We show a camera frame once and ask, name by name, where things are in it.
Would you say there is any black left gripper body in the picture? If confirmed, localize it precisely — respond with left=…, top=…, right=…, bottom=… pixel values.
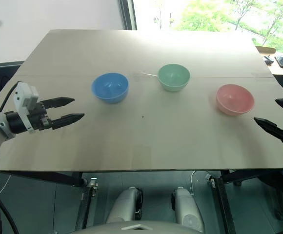
left=27, top=101, right=53, bottom=132

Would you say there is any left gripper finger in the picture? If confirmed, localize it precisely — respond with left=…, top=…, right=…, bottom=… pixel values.
left=51, top=113, right=85, bottom=131
left=40, top=97, right=75, bottom=109

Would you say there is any wooden side desk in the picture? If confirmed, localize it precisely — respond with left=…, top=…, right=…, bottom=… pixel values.
left=261, top=52, right=283, bottom=77

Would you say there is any red plastic bowl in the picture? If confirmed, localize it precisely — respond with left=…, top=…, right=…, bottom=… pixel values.
left=215, top=84, right=255, bottom=117

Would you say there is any blue plastic bowl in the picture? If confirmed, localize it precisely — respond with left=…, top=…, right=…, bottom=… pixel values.
left=91, top=72, right=130, bottom=104

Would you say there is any brown cardboard box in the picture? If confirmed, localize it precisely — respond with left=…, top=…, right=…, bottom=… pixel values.
left=255, top=45, right=277, bottom=55

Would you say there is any black metal table leg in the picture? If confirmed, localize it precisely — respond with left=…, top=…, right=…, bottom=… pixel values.
left=204, top=169, right=283, bottom=234
left=0, top=170, right=99, bottom=230

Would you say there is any silver left robot thigh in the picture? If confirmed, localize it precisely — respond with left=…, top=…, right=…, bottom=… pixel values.
left=106, top=187, right=143, bottom=224

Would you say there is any silver robot thigh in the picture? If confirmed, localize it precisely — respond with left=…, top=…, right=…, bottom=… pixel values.
left=171, top=187, right=205, bottom=233
left=106, top=187, right=143, bottom=224

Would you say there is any green plastic bowl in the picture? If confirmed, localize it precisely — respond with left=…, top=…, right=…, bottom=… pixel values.
left=157, top=63, right=191, bottom=93

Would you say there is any silver right robot thigh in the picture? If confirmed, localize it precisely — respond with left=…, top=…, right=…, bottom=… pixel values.
left=171, top=187, right=205, bottom=233

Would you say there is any silver robot torso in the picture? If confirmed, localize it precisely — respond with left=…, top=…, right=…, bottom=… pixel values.
left=69, top=220, right=205, bottom=234

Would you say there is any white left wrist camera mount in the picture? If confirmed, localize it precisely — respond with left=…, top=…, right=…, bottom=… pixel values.
left=12, top=82, right=40, bottom=134

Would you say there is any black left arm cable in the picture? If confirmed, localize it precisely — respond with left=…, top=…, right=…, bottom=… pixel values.
left=0, top=81, right=19, bottom=114

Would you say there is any thin white cable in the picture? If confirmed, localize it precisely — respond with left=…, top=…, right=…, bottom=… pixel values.
left=190, top=170, right=197, bottom=196
left=0, top=173, right=12, bottom=196

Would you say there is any thick black cable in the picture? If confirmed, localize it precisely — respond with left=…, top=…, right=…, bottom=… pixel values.
left=0, top=192, right=20, bottom=234

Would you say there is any dark window frame post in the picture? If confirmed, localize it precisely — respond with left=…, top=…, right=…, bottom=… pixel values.
left=118, top=0, right=138, bottom=31

